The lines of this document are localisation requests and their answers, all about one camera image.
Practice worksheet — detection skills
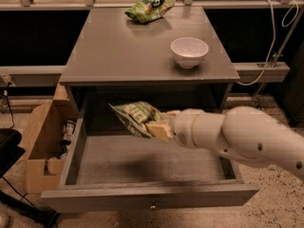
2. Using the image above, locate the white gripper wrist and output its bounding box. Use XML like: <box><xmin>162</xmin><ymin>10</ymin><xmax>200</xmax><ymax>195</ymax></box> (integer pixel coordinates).
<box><xmin>146</xmin><ymin>108</ymin><xmax>204</xmax><ymax>149</ymax></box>

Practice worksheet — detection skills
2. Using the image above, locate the green jalapeno chip bag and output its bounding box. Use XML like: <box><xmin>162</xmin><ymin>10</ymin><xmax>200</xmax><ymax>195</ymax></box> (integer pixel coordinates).
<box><xmin>109</xmin><ymin>102</ymin><xmax>161</xmax><ymax>138</ymax></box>

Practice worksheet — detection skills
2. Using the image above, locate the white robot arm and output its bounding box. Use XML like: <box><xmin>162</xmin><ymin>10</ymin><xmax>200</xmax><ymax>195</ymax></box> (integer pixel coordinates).
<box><xmin>146</xmin><ymin>106</ymin><xmax>304</xmax><ymax>181</ymax></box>

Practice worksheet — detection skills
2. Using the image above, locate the open grey top drawer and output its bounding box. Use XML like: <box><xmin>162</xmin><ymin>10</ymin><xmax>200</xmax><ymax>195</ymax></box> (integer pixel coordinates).
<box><xmin>41</xmin><ymin>91</ymin><xmax>258</xmax><ymax>213</ymax></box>

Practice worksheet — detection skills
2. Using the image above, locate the small metal drawer knob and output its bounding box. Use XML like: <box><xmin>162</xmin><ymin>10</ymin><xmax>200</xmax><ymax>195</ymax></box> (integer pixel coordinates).
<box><xmin>149</xmin><ymin>199</ymin><xmax>158</xmax><ymax>211</ymax></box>

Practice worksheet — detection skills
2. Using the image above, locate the green chip bag at back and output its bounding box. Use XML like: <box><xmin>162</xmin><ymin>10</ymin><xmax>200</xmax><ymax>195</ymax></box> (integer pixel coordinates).
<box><xmin>125</xmin><ymin>0</ymin><xmax>175</xmax><ymax>24</ymax></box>

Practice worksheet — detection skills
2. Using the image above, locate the grey wooden nightstand cabinet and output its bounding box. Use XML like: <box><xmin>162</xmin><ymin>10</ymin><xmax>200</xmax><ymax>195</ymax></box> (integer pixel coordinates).
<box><xmin>60</xmin><ymin>7</ymin><xmax>238</xmax><ymax>135</ymax></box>

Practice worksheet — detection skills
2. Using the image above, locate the white ceramic bowl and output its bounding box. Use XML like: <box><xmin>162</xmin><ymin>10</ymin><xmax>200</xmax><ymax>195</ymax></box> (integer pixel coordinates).
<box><xmin>170</xmin><ymin>37</ymin><xmax>209</xmax><ymax>68</ymax></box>

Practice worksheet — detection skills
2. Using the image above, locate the white bottle in box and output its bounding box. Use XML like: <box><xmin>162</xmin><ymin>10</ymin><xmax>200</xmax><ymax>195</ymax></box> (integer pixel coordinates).
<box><xmin>63</xmin><ymin>121</ymin><xmax>76</xmax><ymax>143</ymax></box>

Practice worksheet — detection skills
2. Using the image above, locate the open cardboard box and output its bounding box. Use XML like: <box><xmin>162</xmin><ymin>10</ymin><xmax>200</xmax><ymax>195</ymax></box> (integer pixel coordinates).
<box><xmin>22</xmin><ymin>85</ymin><xmax>77</xmax><ymax>194</ymax></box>

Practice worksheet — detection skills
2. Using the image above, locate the metal railing frame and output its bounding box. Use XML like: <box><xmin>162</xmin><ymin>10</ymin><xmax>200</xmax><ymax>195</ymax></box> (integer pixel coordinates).
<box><xmin>0</xmin><ymin>0</ymin><xmax>304</xmax><ymax>87</ymax></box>

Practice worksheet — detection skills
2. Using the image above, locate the white hanging cable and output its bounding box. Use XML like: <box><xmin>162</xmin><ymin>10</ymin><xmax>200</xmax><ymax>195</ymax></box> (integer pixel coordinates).
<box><xmin>237</xmin><ymin>0</ymin><xmax>300</xmax><ymax>87</ymax></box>

